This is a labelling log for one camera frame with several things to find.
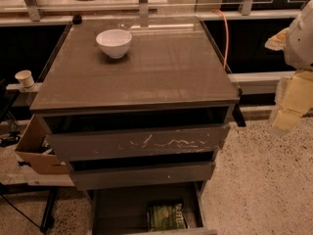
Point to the cardboard box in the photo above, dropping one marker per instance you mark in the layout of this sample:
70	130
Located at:
35	151

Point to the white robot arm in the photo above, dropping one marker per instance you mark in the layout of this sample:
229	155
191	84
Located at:
299	46

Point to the green jalapeno chip bag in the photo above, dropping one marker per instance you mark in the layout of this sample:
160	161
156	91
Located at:
163	217

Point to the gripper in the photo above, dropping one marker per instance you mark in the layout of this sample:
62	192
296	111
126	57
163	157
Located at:
300	44

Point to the white ceramic bowl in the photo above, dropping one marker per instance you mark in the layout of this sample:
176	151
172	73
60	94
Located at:
115	43

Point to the black stand leg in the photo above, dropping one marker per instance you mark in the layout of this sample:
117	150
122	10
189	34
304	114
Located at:
47	221

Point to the grey drawer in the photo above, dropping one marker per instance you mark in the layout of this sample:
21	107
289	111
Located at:
141	171
123	211
141	134

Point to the grey drawer cabinet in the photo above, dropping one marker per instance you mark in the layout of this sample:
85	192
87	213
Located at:
172	64

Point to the white paper cup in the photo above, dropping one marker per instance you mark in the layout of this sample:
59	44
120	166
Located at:
24	77

